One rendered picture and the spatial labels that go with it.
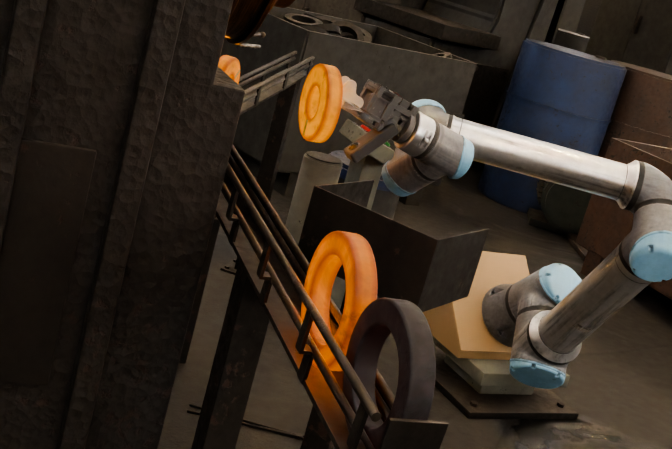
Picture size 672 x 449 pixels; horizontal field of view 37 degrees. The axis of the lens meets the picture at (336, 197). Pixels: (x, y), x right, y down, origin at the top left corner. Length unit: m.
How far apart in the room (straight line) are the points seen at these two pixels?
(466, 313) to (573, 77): 2.67
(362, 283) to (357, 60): 3.20
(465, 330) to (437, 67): 2.07
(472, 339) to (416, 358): 1.78
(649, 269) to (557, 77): 3.18
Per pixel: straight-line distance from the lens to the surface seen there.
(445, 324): 2.93
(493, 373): 2.87
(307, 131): 2.02
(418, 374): 1.13
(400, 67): 4.60
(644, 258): 2.28
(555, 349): 2.68
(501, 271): 3.07
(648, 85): 5.69
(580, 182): 2.34
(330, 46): 4.33
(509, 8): 6.00
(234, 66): 2.63
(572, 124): 5.44
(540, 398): 3.09
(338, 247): 1.34
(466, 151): 2.14
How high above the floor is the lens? 1.15
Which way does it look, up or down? 14 degrees down
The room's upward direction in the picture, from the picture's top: 15 degrees clockwise
